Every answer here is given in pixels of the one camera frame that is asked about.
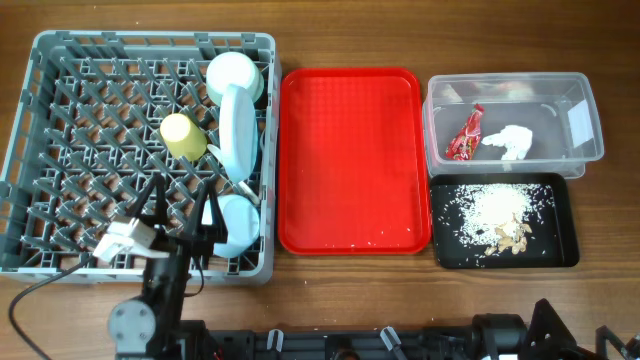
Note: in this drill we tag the red plastic tray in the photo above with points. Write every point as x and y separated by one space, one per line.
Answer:
352 163

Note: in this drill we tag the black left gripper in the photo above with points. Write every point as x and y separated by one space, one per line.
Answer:
195 239

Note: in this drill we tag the black waste tray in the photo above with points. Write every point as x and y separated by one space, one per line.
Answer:
555 243

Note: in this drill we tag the white napkin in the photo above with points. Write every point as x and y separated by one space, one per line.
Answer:
516 140

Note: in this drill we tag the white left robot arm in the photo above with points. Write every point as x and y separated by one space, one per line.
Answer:
149 326

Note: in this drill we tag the rice and food scraps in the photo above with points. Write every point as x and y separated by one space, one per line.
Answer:
494 218

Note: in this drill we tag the light blue plate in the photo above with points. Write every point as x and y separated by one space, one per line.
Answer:
237 107

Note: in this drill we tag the light blue small bowl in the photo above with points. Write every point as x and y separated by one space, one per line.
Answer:
242 221

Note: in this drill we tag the yellow plastic cup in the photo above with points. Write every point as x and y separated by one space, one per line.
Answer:
182 137

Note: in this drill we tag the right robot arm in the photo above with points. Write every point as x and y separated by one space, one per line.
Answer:
545 336

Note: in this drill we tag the white plastic spoon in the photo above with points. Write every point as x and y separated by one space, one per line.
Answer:
250 192

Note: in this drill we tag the grey dishwasher rack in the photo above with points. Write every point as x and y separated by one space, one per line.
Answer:
86 141

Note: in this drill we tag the mint green bowl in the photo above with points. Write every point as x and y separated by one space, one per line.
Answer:
233 68

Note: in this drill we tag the black mounting rail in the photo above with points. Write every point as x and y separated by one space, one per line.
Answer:
194 341

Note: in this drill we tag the red snack wrapper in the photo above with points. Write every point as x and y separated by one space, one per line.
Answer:
462 147

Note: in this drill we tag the clear plastic bin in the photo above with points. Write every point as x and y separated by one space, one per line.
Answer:
557 107

